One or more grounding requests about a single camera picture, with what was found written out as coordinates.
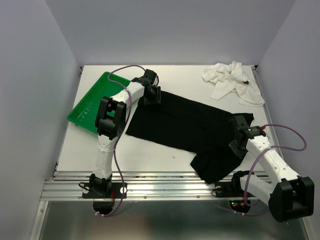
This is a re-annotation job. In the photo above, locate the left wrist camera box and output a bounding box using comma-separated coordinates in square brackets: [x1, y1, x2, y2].
[143, 69, 158, 83]

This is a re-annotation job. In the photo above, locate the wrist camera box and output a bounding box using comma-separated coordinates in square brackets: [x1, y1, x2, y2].
[143, 69, 158, 83]
[229, 115, 267, 139]

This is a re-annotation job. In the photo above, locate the green plastic tray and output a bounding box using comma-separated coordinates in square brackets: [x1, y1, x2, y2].
[67, 71, 130, 134]

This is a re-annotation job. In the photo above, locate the black t shirt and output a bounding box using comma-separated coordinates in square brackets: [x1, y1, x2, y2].
[126, 91, 244, 184]

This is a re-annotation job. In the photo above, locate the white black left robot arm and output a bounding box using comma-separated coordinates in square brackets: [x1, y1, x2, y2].
[79, 77, 161, 199]

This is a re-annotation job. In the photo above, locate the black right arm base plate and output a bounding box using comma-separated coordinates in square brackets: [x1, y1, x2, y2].
[211, 181, 244, 198]

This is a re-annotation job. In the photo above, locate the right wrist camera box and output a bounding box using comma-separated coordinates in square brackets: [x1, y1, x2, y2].
[229, 115, 267, 139]

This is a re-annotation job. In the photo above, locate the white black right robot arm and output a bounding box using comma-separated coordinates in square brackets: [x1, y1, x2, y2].
[229, 135, 315, 222]

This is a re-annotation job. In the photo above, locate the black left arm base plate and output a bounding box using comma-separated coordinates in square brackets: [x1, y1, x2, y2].
[79, 182, 128, 199]

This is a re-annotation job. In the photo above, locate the white t shirt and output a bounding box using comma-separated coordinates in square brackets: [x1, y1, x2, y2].
[202, 61, 265, 107]

